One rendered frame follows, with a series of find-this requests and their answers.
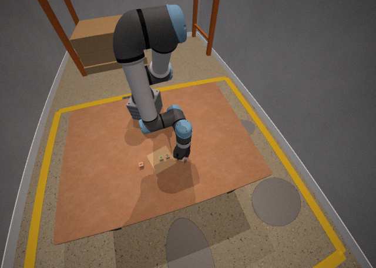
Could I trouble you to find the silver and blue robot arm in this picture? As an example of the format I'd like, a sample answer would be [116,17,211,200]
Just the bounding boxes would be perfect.
[113,4,193,145]

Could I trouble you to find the tan square mat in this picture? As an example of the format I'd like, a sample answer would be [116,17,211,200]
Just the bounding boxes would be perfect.
[147,146,176,174]

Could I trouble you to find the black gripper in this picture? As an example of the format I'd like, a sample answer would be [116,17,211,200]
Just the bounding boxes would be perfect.
[173,141,191,163]

